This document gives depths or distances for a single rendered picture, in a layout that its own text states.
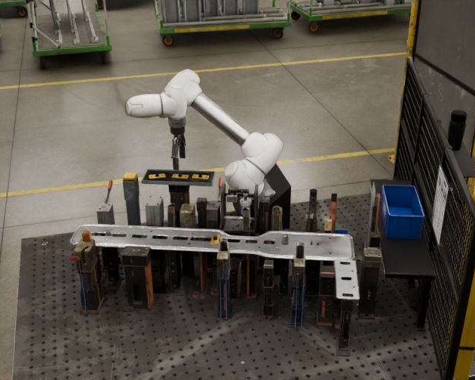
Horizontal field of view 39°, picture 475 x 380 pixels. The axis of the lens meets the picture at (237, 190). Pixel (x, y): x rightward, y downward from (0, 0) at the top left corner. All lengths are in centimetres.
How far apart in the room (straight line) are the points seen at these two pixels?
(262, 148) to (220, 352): 126
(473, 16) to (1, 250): 383
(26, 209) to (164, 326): 278
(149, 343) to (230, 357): 38
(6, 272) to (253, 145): 214
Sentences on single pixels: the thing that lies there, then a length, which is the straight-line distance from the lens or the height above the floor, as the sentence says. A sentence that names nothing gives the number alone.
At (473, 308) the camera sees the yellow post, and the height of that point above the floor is 108.
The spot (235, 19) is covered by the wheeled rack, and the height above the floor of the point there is 31.
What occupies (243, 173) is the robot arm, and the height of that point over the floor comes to 105.
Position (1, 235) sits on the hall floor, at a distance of 549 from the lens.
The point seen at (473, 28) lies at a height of 149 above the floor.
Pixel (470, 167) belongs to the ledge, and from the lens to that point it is 314.
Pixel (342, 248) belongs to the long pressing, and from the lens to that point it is 323.
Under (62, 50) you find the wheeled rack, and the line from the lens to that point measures 900.
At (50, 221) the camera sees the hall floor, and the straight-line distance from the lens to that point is 556.
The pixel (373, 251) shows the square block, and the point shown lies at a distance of 313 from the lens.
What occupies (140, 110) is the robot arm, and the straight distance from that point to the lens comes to 327.
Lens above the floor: 277
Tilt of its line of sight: 29 degrees down
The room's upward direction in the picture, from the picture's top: straight up
